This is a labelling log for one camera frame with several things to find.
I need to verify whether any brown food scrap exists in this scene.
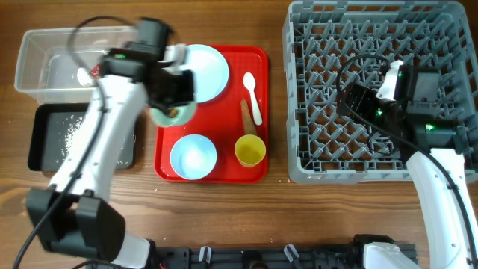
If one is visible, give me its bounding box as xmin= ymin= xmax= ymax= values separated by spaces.
xmin=168 ymin=108 xmax=179 ymax=117

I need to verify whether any light green bowl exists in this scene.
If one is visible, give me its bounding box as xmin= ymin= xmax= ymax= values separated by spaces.
xmin=149 ymin=102 xmax=197 ymax=128

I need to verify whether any large light blue plate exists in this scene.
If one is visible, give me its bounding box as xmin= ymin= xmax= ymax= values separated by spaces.
xmin=180 ymin=44 xmax=229 ymax=103

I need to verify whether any red snack wrapper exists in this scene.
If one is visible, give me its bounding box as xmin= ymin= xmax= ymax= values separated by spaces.
xmin=89 ymin=64 xmax=102 ymax=78

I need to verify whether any light blue bowl with crumbs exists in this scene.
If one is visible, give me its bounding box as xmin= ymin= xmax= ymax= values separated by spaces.
xmin=170 ymin=134 xmax=217 ymax=181

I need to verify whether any red plastic tray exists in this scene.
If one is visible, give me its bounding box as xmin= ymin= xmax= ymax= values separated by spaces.
xmin=153 ymin=45 xmax=270 ymax=184

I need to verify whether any white plastic spoon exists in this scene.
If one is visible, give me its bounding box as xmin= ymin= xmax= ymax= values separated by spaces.
xmin=243 ymin=72 xmax=263 ymax=126

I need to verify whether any yellow plastic cup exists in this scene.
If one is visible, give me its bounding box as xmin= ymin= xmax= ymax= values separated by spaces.
xmin=235 ymin=134 xmax=267 ymax=167

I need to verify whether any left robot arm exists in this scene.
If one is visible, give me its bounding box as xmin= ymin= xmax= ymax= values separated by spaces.
xmin=26 ymin=18 xmax=197 ymax=268

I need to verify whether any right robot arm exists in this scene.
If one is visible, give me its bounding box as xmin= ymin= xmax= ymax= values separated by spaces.
xmin=335 ymin=57 xmax=477 ymax=268

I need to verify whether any grey dishwasher rack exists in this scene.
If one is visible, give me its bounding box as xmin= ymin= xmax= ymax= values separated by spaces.
xmin=282 ymin=1 xmax=477 ymax=184

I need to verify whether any crumpled white paper scrap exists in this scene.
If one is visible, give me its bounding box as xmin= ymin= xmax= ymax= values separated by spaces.
xmin=76 ymin=67 xmax=94 ymax=87

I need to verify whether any pile of white rice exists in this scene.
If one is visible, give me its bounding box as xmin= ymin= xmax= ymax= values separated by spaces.
xmin=62 ymin=114 xmax=84 ymax=157

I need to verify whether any clear plastic bin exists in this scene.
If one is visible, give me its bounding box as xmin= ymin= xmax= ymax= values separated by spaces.
xmin=14 ymin=26 xmax=136 ymax=104

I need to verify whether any black plastic tray bin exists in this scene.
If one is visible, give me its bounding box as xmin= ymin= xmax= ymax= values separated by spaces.
xmin=27 ymin=102 xmax=137 ymax=173

